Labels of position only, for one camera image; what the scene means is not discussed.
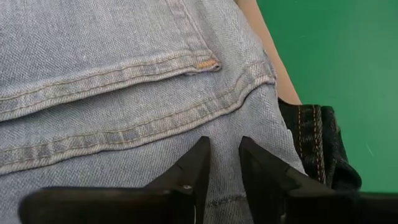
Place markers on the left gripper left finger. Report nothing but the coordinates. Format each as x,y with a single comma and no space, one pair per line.
124,205

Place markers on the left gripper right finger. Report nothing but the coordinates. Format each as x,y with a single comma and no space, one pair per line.
311,205

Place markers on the dark blue jeans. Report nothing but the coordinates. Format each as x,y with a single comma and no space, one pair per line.
323,149

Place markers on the light blue garment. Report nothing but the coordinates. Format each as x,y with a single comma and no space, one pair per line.
124,93

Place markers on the green table mat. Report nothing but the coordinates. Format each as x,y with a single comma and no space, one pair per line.
342,62

